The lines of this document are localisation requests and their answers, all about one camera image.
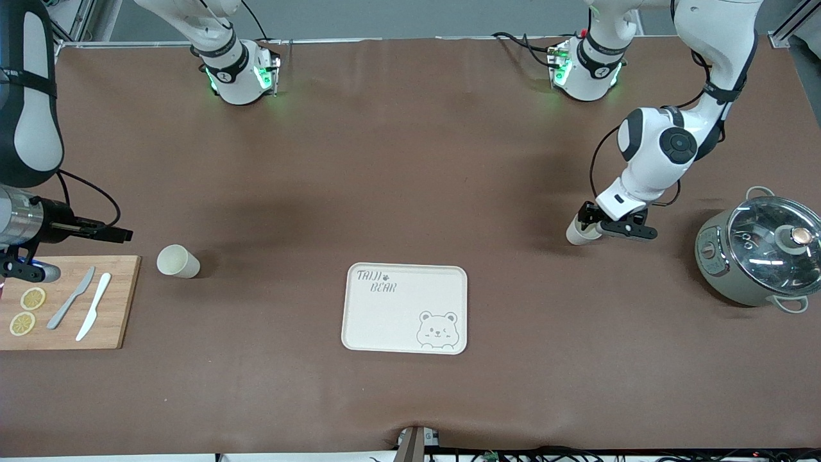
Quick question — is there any white plastic cup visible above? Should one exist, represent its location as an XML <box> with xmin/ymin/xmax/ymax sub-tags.
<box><xmin>566</xmin><ymin>215</ymin><xmax>604</xmax><ymax>246</ymax></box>
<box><xmin>157</xmin><ymin>244</ymin><xmax>201</xmax><ymax>279</ymax></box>

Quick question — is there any white bear print tray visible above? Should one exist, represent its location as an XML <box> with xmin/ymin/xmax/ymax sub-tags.
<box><xmin>341</xmin><ymin>262</ymin><xmax>468</xmax><ymax>355</ymax></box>

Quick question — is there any bamboo cutting board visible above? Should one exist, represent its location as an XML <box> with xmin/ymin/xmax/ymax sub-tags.
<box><xmin>0</xmin><ymin>255</ymin><xmax>142</xmax><ymax>350</ymax></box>

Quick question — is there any white plastic knife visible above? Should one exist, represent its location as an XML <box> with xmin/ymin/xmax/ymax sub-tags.
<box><xmin>76</xmin><ymin>273</ymin><xmax>112</xmax><ymax>341</ymax></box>

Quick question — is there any blue-grey plastic knife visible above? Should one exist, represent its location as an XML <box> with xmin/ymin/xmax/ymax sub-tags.
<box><xmin>47</xmin><ymin>266</ymin><xmax>96</xmax><ymax>330</ymax></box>

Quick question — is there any grey-green electric cooking pot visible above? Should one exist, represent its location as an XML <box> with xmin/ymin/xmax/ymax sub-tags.
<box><xmin>695</xmin><ymin>186</ymin><xmax>821</xmax><ymax>314</ymax></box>

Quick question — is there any glass pot lid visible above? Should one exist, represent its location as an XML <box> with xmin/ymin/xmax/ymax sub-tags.
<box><xmin>727</xmin><ymin>196</ymin><xmax>821</xmax><ymax>297</ymax></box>

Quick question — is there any brown table cover mat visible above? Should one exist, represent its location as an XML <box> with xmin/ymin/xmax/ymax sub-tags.
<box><xmin>0</xmin><ymin>35</ymin><xmax>821</xmax><ymax>458</ymax></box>

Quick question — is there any black left arm base cable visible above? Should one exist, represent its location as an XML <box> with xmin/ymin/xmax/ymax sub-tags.
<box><xmin>493</xmin><ymin>31</ymin><xmax>562</xmax><ymax>68</ymax></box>

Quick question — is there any black arm base cable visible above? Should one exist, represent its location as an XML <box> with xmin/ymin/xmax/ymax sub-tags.
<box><xmin>493</xmin><ymin>31</ymin><xmax>562</xmax><ymax>68</ymax></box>
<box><xmin>241</xmin><ymin>0</ymin><xmax>269</xmax><ymax>40</ymax></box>

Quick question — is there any aluminium frame profile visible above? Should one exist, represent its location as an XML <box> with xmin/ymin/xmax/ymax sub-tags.
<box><xmin>770</xmin><ymin>0</ymin><xmax>821</xmax><ymax>49</ymax></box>
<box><xmin>48</xmin><ymin>0</ymin><xmax>123</xmax><ymax>46</ymax></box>

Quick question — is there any black right arm base cable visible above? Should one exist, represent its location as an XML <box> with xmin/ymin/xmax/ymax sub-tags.
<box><xmin>241</xmin><ymin>0</ymin><xmax>269</xmax><ymax>40</ymax></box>

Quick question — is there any metal camera stand bracket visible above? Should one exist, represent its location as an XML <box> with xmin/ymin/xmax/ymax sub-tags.
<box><xmin>394</xmin><ymin>427</ymin><xmax>443</xmax><ymax>462</ymax></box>

